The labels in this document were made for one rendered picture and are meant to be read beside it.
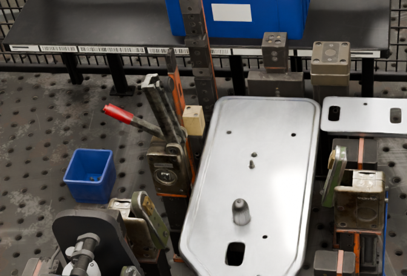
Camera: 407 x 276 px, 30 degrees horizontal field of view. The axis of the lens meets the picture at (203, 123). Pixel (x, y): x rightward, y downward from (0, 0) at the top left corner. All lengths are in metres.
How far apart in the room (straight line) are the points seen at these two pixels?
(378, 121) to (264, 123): 0.22
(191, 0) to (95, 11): 0.37
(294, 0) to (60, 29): 0.57
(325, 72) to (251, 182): 0.30
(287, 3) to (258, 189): 0.43
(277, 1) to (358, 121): 0.31
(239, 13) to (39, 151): 0.69
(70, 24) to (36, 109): 0.40
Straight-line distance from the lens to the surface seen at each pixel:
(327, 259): 1.33
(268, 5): 1.64
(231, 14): 1.67
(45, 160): 2.03
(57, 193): 1.93
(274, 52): 1.61
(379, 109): 1.56
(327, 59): 1.58
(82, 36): 1.81
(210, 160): 1.48
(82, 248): 1.18
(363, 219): 1.42
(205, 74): 1.71
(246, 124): 1.54
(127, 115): 1.42
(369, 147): 1.51
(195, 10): 1.60
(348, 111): 1.56
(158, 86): 1.34
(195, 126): 1.50
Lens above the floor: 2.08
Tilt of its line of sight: 44 degrees down
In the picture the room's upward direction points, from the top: 11 degrees counter-clockwise
